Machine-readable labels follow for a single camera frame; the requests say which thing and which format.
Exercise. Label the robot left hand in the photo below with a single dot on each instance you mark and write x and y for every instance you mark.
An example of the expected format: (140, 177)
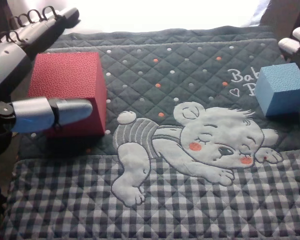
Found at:
(7, 65)

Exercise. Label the blue foam cube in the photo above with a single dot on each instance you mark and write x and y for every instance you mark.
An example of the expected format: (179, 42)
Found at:
(280, 85)

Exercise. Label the grey quilt with bear print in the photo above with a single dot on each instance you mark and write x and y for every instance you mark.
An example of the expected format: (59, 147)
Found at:
(165, 200)

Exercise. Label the red foam cube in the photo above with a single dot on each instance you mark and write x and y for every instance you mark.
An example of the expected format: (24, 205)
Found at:
(65, 75)

